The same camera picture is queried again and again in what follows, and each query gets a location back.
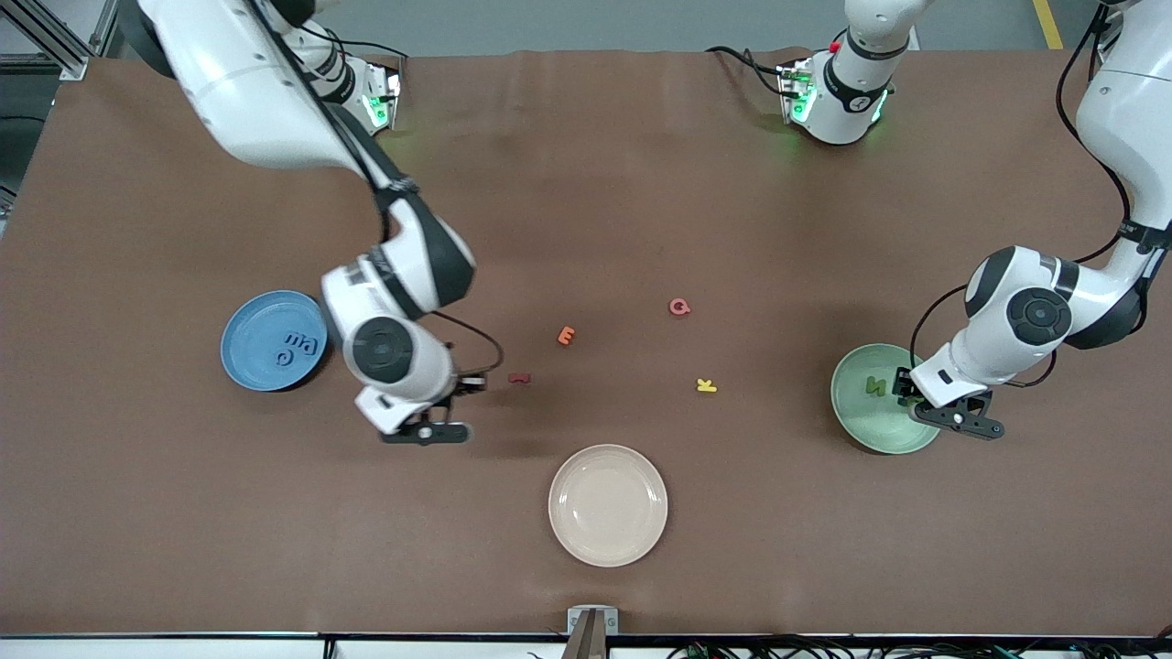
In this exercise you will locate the green letter N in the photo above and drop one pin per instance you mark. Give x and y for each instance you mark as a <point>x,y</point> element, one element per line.
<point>876,385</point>

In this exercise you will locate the blue letter m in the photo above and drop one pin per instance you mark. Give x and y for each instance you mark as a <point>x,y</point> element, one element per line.
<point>293,340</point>

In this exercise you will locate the blue letter G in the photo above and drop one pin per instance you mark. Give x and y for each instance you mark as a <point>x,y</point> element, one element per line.
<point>279,360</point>

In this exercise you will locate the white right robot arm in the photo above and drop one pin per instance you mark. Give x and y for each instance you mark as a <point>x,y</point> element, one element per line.
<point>247,101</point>

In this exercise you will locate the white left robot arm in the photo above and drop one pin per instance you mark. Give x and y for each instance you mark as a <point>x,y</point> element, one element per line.
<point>989,357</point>

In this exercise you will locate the green plate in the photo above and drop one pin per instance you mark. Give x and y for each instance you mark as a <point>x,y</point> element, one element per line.
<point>861,421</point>

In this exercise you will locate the orange letter E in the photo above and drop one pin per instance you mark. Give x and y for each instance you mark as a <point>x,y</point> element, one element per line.
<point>566,335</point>

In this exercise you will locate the beige plate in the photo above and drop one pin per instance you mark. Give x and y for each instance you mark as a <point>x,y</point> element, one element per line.
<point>608,505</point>

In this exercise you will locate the blue plate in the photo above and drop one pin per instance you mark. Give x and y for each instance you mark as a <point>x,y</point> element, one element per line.
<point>252,329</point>

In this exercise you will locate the pink letter Q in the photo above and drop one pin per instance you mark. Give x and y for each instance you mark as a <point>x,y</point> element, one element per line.
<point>675,302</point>

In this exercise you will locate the brown table cover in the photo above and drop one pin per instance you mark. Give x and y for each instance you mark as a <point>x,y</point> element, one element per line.
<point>183,513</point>

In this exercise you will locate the yellow floor tape strip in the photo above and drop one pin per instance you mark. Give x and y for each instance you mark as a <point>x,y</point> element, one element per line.
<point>1051,27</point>

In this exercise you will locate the grey metal camera bracket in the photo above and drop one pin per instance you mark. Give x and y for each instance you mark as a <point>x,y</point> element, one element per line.
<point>591,631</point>

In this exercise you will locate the white table frame rail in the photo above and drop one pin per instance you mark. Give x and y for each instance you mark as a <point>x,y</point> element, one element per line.
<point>183,650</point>

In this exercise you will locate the aluminium frame profile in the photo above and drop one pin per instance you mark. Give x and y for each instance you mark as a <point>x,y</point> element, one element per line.
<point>71,66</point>

